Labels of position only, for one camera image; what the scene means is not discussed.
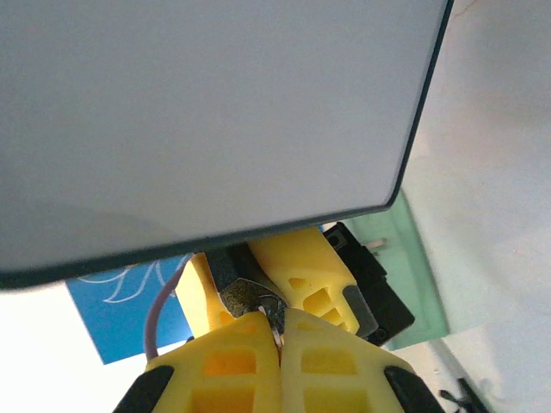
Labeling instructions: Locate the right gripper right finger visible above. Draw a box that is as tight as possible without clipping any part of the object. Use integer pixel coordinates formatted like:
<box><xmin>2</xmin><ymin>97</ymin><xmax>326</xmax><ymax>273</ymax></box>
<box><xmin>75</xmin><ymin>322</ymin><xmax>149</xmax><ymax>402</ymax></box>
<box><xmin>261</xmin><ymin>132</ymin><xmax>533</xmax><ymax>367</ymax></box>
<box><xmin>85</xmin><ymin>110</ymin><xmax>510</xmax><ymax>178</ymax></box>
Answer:
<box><xmin>279</xmin><ymin>308</ymin><xmax>448</xmax><ymax>413</ymax></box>

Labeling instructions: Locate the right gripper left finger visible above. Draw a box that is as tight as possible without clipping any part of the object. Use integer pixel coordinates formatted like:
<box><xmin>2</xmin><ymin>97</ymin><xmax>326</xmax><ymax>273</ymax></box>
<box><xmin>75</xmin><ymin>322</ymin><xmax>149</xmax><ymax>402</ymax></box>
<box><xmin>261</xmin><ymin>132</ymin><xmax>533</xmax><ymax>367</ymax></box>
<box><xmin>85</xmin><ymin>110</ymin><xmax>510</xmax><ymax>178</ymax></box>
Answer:
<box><xmin>112</xmin><ymin>309</ymin><xmax>284</xmax><ymax>413</ymax></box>

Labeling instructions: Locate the dark bronze padlock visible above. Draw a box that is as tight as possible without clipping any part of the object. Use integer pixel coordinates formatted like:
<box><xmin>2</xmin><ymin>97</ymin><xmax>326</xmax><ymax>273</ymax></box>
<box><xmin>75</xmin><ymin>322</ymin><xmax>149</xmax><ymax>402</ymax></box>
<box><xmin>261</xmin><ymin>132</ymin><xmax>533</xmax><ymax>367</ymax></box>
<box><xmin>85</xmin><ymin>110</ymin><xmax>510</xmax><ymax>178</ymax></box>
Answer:
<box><xmin>208</xmin><ymin>244</ymin><xmax>288</xmax><ymax>333</ymax></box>

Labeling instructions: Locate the small silver key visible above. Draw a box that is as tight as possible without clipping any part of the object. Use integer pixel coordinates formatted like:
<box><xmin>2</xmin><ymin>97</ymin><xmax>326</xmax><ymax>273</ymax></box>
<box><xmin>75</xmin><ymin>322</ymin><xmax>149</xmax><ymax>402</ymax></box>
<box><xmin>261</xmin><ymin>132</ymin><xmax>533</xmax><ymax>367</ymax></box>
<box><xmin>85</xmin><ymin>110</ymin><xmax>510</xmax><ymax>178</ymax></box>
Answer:
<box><xmin>257</xmin><ymin>296</ymin><xmax>286</xmax><ymax>348</ymax></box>

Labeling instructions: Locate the mint green tray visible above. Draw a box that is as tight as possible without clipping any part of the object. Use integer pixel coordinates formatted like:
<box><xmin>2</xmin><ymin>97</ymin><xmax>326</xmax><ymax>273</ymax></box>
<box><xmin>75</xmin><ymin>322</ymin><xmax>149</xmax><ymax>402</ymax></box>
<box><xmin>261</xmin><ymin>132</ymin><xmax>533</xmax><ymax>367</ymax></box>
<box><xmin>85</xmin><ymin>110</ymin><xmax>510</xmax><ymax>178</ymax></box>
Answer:
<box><xmin>343</xmin><ymin>188</ymin><xmax>451</xmax><ymax>350</ymax></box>

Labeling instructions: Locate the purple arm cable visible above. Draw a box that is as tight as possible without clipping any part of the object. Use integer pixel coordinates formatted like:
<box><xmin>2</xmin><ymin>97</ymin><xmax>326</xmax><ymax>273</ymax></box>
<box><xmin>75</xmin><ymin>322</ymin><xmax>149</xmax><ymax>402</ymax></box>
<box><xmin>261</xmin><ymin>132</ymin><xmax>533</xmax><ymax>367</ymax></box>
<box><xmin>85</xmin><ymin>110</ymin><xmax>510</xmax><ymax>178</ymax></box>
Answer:
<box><xmin>143</xmin><ymin>252</ymin><xmax>197</xmax><ymax>361</ymax></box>

